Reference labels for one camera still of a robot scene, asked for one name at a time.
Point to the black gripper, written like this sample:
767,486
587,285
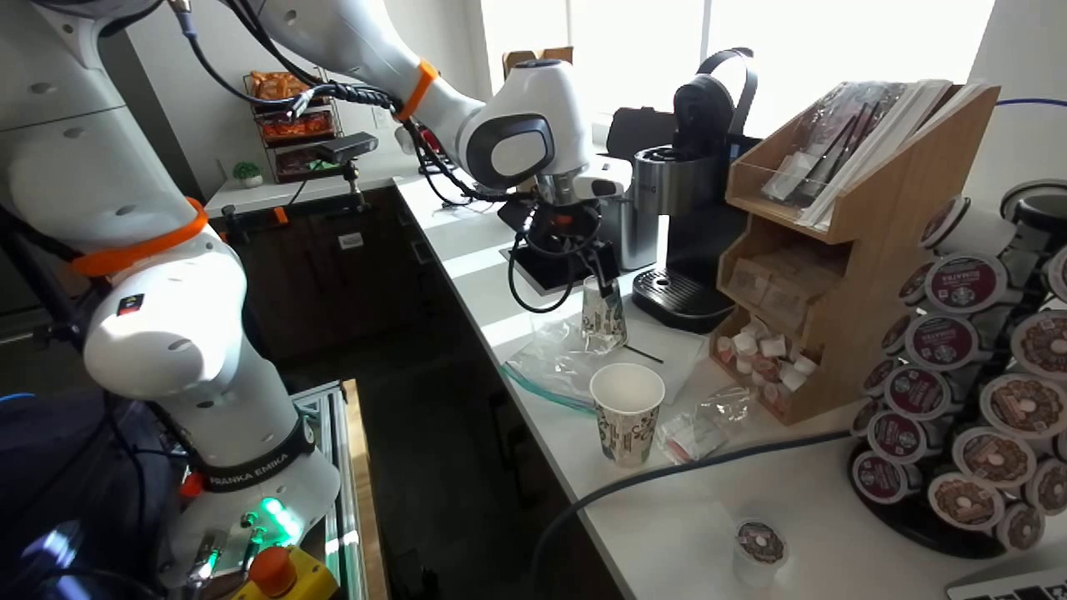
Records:
558,244

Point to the patterned paper cup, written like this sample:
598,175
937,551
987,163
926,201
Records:
628,396
602,318

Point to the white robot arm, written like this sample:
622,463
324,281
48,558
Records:
79,170

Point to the clear plastic zip bag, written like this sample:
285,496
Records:
552,368

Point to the black silver coffee machine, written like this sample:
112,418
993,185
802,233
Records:
670,223

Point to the black stir stick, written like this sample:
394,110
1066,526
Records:
642,354

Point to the wooden cup dispenser box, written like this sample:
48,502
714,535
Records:
549,53

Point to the small plastic packet bag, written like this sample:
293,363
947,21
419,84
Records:
706,424

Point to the wooden condiment organizer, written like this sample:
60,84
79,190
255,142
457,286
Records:
830,290

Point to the snack shelf rack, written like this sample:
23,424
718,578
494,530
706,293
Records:
300,144

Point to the single coffee pod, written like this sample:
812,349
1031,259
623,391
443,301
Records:
761,545

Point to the yellow emergency stop button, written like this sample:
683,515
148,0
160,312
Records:
287,573

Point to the coffee pod carousel rack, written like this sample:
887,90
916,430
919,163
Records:
959,438

